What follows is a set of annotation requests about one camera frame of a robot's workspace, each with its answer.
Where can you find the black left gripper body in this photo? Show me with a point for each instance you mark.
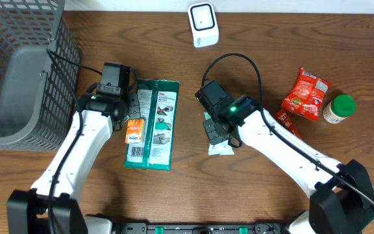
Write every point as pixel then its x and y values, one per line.
pixel 134 108

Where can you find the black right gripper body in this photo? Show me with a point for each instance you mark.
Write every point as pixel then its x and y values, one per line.
pixel 216 133

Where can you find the orange tissue pack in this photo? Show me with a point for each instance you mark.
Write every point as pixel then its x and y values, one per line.
pixel 135 131

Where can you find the teal tissue pack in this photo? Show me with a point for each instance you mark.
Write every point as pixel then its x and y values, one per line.
pixel 218 149

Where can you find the green glove package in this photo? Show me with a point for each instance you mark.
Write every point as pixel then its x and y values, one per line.
pixel 158 107

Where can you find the red stick sachet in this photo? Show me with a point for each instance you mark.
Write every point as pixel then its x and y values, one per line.
pixel 285 120

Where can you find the orange snack bag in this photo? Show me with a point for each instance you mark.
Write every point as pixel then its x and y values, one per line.
pixel 307 95

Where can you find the green lid spice jar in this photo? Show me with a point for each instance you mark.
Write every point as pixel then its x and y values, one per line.
pixel 340 108

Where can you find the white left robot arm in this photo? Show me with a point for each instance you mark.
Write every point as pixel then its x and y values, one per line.
pixel 52 203

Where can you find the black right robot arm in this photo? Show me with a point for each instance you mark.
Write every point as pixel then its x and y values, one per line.
pixel 341 195

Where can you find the white barcode scanner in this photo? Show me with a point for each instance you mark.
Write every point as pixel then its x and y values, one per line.
pixel 204 25

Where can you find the grey plastic mesh basket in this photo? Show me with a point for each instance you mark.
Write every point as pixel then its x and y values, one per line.
pixel 38 75

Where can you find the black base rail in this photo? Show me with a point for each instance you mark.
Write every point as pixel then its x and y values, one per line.
pixel 143 228

